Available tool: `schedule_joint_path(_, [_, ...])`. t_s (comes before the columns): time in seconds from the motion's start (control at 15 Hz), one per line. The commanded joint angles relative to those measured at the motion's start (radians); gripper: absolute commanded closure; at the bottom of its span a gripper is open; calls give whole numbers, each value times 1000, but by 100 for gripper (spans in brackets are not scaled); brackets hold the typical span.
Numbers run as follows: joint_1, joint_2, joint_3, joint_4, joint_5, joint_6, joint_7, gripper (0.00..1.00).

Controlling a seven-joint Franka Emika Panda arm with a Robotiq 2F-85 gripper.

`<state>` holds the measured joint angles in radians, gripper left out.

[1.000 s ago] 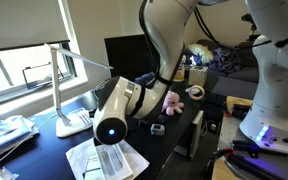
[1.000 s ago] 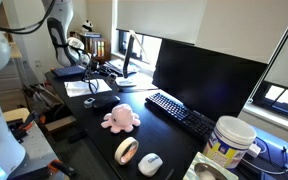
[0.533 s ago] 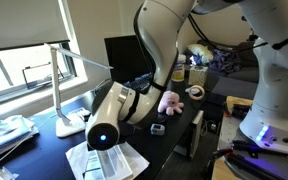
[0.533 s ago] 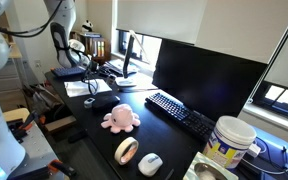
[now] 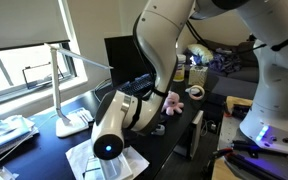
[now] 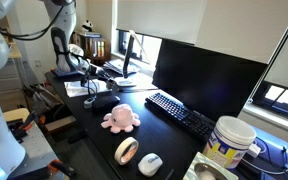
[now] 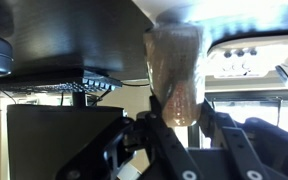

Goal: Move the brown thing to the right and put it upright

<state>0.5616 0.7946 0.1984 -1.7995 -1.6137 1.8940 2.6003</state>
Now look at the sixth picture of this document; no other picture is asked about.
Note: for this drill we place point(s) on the narrow white roller blind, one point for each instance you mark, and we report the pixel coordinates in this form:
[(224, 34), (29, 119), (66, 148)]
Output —
[(287, 63)]

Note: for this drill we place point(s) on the pink octopus plush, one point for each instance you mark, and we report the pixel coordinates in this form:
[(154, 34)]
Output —
[(121, 118)]

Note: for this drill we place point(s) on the white pulse oximeter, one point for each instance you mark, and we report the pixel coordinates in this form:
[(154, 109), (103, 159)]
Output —
[(89, 102)]

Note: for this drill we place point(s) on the yellow disinfectant wipes canister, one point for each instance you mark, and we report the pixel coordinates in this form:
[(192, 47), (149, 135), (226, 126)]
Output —
[(229, 141)]

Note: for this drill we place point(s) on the white roller window blind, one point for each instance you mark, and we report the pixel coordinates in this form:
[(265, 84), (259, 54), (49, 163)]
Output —
[(197, 23)]

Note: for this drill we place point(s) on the dark wooden bookshelf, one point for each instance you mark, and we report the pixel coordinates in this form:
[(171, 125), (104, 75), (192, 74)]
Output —
[(94, 46)]

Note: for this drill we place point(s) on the white folding desk lamp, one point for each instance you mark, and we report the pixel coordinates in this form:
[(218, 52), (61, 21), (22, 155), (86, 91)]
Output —
[(128, 56)]

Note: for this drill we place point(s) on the black computer keyboard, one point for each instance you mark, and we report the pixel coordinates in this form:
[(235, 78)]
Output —
[(180, 113)]

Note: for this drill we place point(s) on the panda plush toy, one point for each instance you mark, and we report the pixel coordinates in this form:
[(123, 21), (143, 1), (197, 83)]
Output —
[(87, 26)]

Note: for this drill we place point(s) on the black computer monitor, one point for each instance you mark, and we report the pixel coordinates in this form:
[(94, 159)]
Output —
[(207, 80)]

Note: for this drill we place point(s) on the white computer mouse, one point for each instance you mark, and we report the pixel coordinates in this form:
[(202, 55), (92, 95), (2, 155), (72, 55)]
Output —
[(149, 164)]

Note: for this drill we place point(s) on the wooden block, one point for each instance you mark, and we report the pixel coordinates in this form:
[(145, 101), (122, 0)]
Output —
[(59, 124)]

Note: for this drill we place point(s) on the stack of books and papers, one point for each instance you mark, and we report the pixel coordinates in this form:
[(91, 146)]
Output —
[(120, 66)]

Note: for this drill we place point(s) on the beige masking tape roll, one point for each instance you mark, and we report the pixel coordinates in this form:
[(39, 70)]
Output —
[(121, 153)]

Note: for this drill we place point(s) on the black computer mouse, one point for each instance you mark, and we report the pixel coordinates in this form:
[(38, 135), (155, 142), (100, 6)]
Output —
[(105, 102)]

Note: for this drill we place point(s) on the white paper sheets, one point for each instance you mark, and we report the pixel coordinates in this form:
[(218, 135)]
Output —
[(74, 88)]

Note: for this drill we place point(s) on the white power adapter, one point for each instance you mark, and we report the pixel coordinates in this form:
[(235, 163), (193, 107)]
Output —
[(253, 150)]

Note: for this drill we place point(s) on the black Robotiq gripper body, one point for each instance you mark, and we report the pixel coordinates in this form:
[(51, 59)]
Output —
[(103, 75)]

